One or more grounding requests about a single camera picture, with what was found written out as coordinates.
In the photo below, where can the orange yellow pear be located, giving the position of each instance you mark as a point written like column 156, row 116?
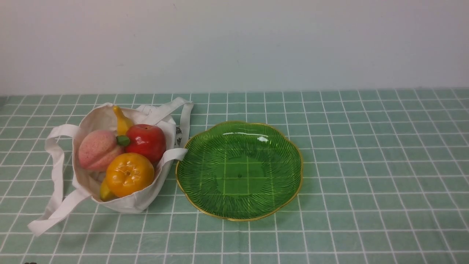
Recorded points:
column 129, row 173

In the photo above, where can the white canvas tote bag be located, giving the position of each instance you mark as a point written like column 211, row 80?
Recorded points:
column 172, row 117

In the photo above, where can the green glass plate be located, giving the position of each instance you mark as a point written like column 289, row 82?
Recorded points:
column 240, row 171

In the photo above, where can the red apple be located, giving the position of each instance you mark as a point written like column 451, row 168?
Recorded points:
column 146, row 140

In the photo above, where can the yellow banana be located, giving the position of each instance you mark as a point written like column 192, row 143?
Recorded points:
column 123, row 125

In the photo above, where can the pink peach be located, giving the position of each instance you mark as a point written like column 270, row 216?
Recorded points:
column 98, row 150

